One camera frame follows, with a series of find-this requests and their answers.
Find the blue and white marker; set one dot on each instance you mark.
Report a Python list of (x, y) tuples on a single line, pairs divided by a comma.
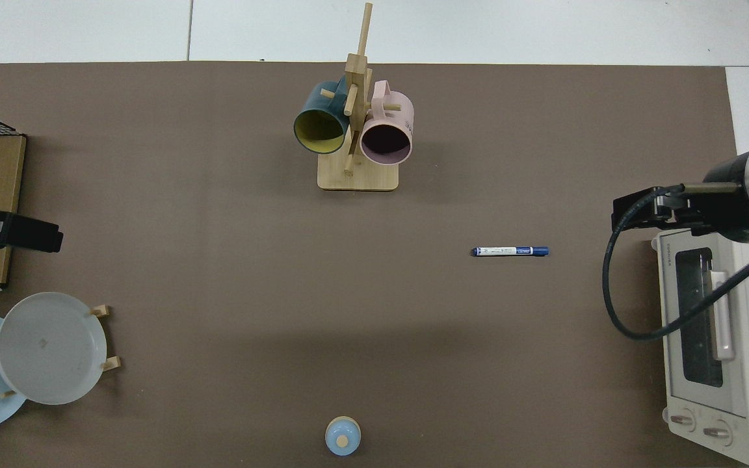
[(511, 251)]

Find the grey plate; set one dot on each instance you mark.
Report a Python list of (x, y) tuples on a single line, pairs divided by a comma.
[(49, 348)]

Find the wooden plate rack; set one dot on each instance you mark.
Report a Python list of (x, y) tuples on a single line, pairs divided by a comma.
[(111, 364)]

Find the brown table cloth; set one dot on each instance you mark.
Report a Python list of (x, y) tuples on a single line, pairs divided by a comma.
[(218, 260)]

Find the pale toaster oven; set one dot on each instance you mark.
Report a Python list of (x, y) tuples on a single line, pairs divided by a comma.
[(693, 416)]

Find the dark teal cup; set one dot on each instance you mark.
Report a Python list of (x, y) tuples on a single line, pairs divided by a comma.
[(315, 104)]

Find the wooden cup stand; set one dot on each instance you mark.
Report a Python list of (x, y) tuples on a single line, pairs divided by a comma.
[(358, 179)]

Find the pink cup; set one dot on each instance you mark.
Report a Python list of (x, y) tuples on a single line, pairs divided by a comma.
[(391, 117)]

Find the small blue round thing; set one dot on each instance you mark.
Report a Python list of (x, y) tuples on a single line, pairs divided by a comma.
[(342, 435)]

